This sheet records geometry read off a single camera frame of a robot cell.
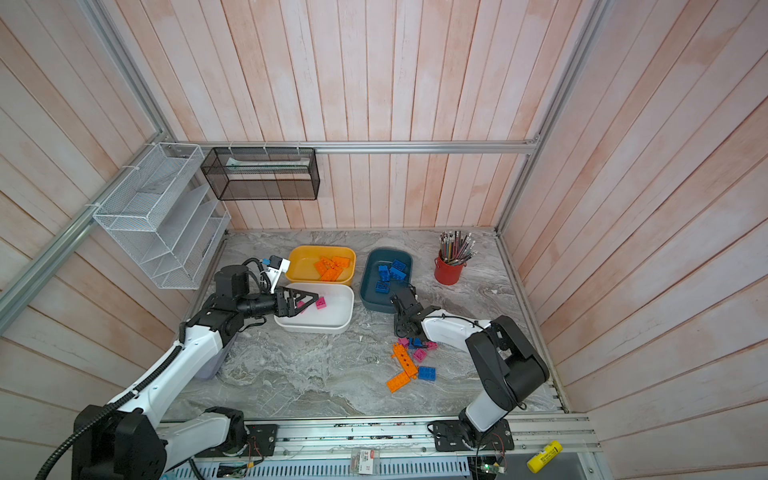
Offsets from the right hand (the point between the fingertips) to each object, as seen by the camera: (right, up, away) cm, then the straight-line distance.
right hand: (405, 323), depth 95 cm
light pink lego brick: (-27, +10, -25) cm, 39 cm away
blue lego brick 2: (-2, +15, +9) cm, 18 cm away
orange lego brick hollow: (-26, +15, +9) cm, 31 cm away
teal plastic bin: (-8, +7, -2) cm, 11 cm away
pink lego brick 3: (-1, -4, -7) cm, 8 cm away
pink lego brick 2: (+3, -8, -9) cm, 12 cm away
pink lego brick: (-27, +6, 0) cm, 28 cm away
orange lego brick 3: (-3, -14, -13) cm, 19 cm away
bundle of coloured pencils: (+17, +24, +3) cm, 29 cm away
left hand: (-26, +10, -19) cm, 34 cm away
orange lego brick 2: (-28, +18, +13) cm, 36 cm away
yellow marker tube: (+31, -27, -25) cm, 48 cm away
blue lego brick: (-7, +11, +6) cm, 15 cm away
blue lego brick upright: (-7, +16, +7) cm, 19 cm away
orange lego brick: (-22, +20, +13) cm, 32 cm away
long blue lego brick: (-1, +18, +13) cm, 22 cm away
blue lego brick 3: (+5, -11, -13) cm, 18 cm away
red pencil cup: (+16, +15, +9) cm, 24 cm away
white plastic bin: (-23, +1, +4) cm, 24 cm away
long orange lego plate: (-1, -9, -9) cm, 13 cm away
